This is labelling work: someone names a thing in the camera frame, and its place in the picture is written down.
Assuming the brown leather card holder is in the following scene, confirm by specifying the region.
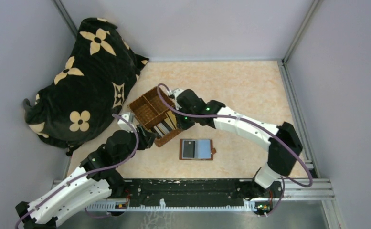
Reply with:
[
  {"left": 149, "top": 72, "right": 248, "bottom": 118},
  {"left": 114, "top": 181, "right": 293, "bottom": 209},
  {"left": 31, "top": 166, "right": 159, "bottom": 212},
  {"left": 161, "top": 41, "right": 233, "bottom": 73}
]
[{"left": 179, "top": 139, "right": 216, "bottom": 161}]

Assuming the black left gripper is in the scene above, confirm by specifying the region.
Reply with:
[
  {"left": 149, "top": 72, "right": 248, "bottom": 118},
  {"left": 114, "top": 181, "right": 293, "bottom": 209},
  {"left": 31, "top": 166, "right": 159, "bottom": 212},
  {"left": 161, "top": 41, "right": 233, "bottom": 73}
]
[{"left": 116, "top": 123, "right": 157, "bottom": 165}]

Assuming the brown woven divided basket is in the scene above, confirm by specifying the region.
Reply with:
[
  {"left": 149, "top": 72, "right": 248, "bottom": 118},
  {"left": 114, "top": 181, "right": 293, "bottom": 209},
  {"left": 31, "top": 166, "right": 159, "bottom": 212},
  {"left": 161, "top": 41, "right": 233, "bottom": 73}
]
[{"left": 128, "top": 87, "right": 182, "bottom": 147}]

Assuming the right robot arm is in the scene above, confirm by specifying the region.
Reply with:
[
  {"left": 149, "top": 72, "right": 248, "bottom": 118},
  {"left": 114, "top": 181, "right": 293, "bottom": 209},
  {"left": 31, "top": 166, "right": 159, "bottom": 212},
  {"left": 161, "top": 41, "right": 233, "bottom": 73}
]
[{"left": 169, "top": 88, "right": 303, "bottom": 197}]

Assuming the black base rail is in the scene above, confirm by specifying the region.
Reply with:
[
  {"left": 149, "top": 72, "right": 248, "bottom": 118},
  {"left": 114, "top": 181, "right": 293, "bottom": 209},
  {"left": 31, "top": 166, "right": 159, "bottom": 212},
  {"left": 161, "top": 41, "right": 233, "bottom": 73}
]
[{"left": 87, "top": 179, "right": 282, "bottom": 214}]

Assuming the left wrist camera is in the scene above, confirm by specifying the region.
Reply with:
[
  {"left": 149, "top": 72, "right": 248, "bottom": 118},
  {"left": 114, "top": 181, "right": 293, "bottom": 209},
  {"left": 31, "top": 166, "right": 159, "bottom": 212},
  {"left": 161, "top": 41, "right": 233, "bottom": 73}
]
[{"left": 117, "top": 112, "right": 136, "bottom": 132}]

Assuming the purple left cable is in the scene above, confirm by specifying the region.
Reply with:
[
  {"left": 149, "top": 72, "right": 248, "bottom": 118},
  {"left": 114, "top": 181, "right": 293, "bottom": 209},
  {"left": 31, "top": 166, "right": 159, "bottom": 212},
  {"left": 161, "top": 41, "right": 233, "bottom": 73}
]
[{"left": 14, "top": 114, "right": 140, "bottom": 229}]

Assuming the gold card in holder sleeve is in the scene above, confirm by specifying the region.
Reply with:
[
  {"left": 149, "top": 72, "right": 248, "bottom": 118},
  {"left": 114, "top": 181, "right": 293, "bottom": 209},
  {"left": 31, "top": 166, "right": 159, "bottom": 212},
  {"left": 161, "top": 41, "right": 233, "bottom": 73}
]
[{"left": 166, "top": 111, "right": 177, "bottom": 129}]

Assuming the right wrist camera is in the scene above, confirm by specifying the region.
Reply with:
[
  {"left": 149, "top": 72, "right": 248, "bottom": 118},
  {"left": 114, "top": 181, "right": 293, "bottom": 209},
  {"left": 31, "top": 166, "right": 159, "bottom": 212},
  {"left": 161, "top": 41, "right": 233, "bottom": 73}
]
[{"left": 168, "top": 88, "right": 184, "bottom": 100}]

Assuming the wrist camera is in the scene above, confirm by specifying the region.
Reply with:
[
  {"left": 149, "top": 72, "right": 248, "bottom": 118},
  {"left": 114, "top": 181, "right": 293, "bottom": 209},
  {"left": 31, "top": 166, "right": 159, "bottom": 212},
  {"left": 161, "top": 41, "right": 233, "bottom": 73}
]
[
  {"left": 117, "top": 112, "right": 136, "bottom": 132},
  {"left": 168, "top": 88, "right": 184, "bottom": 100}
]

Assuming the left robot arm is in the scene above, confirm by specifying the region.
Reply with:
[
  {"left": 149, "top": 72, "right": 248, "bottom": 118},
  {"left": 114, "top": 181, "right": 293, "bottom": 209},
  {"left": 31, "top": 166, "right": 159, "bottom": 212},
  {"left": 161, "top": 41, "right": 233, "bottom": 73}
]
[{"left": 15, "top": 125, "right": 157, "bottom": 229}]

